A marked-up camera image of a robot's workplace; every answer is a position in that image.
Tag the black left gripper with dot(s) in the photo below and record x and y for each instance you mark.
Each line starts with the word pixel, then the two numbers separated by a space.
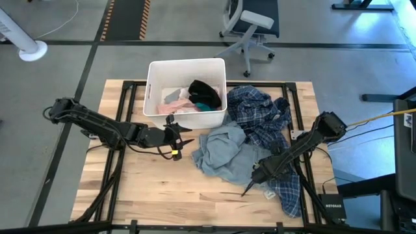
pixel 159 136

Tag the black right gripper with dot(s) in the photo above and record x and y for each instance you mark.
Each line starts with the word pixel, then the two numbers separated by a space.
pixel 263 174

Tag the white paper tag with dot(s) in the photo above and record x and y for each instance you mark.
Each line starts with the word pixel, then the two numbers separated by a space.
pixel 269 194

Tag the coral pink t-shirt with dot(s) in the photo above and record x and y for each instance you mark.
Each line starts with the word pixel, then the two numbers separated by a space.
pixel 178 107

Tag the teal garment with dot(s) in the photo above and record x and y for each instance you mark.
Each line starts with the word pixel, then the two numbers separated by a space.
pixel 204 107

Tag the grey-blue shirt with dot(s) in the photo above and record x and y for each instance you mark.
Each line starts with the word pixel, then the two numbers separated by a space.
pixel 224 156

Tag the black garment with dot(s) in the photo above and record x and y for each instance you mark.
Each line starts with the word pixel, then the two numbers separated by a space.
pixel 204 92

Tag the white perforated laundry basket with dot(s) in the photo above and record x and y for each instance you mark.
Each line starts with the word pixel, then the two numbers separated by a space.
pixel 182 70

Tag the blue plaid shirt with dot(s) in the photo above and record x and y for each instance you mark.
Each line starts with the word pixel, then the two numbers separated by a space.
pixel 256 110

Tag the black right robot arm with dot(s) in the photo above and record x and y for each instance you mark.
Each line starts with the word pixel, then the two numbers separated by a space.
pixel 305 143

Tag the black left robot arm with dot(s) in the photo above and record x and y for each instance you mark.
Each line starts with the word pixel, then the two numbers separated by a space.
pixel 94 125

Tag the black hazard-striped floor mat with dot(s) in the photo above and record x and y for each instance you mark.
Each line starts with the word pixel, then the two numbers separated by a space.
pixel 125 19

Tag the white office chair dark seat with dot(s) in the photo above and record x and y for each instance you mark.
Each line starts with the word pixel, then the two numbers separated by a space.
pixel 256 19

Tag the black equipment cart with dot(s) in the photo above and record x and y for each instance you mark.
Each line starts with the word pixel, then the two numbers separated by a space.
pixel 404 162

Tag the black desk foot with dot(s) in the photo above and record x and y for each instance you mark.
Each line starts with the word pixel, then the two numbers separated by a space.
pixel 360 6

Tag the black Netgear switch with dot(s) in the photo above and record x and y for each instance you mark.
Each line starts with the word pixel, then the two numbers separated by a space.
pixel 332 206

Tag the black metal table frame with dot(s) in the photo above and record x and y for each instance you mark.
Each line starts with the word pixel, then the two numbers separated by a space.
pixel 291 87

